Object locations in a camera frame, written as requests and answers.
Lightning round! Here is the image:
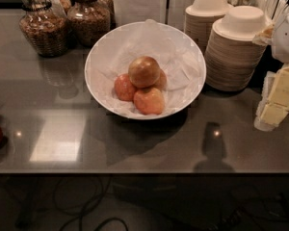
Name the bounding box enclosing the stack of paper bowls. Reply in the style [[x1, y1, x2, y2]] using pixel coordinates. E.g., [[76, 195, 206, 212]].
[[184, 0, 231, 53], [204, 6, 267, 91]]

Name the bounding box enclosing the glass jar of cereal right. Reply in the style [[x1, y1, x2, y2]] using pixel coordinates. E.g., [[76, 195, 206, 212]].
[[67, 0, 111, 47]]

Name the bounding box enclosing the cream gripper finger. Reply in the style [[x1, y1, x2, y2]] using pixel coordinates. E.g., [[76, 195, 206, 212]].
[[254, 64, 289, 132], [252, 24, 274, 46]]

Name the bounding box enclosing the yellow-red top apple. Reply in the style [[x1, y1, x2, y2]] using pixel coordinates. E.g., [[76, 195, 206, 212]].
[[128, 56, 160, 88]]

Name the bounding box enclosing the red apple left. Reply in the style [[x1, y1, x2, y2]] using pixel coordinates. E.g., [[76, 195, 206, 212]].
[[114, 73, 137, 101]]

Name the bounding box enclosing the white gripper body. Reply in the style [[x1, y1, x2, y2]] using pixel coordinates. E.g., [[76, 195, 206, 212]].
[[272, 6, 289, 64]]

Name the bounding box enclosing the white bowl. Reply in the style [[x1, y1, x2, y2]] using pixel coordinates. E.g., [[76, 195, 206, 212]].
[[84, 20, 207, 121]]

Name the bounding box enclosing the front stack of paper bowls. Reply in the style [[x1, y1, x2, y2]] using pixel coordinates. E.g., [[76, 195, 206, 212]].
[[204, 6, 267, 91]]

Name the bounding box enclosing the black cable under table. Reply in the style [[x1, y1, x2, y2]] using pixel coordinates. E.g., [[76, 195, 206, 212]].
[[51, 174, 130, 231]]

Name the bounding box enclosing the white napkin holder left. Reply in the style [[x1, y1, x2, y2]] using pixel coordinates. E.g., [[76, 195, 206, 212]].
[[114, 0, 167, 26]]

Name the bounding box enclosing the rear stack of paper bowls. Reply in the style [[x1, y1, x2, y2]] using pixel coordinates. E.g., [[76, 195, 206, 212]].
[[184, 0, 231, 53]]

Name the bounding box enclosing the red apple back right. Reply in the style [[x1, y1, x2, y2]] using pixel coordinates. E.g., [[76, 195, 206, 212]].
[[154, 70, 167, 90]]

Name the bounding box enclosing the glass jar of cereal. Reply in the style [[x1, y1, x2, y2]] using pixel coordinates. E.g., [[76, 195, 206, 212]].
[[67, 0, 111, 47], [19, 0, 68, 57]]

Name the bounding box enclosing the red apple front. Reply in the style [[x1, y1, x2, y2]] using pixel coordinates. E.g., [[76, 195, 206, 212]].
[[133, 88, 165, 115]]

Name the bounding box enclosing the glass jar of cereal left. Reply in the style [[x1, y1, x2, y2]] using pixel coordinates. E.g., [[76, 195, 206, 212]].
[[19, 0, 68, 57]]

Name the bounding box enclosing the white paper liner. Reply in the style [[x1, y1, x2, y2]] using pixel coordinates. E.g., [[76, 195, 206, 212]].
[[88, 18, 204, 118]]

